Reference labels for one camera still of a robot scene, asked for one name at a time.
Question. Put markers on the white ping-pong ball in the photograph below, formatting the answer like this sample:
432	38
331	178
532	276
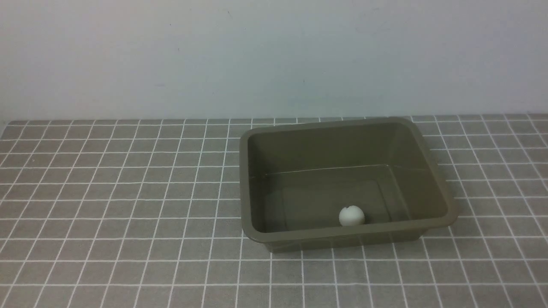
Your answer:
351	216

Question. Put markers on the olive green plastic bin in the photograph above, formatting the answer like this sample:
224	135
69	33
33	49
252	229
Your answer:
294	180

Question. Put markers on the grey checkered tablecloth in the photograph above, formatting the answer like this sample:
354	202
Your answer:
145	214

